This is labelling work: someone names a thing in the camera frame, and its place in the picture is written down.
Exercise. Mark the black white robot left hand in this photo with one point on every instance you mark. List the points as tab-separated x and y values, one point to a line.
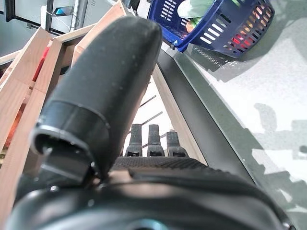
108	72

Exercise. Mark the napa cabbage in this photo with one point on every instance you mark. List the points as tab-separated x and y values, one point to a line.
194	8

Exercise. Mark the blue plastic shopping basket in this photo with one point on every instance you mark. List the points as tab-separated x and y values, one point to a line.
216	14

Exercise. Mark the open silver laptop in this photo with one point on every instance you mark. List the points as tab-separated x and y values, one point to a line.
62	11

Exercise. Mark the wooden crate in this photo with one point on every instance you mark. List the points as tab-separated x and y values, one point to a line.
177	115
14	100

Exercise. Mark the orange carrot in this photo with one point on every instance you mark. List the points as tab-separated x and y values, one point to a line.
190	26

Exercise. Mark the white office desk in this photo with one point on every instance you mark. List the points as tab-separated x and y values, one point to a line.
28	12

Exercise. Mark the red bell pepper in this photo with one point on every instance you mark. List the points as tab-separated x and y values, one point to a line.
239	42

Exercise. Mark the wooden display shelf frame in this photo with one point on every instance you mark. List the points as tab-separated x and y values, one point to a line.
204	107

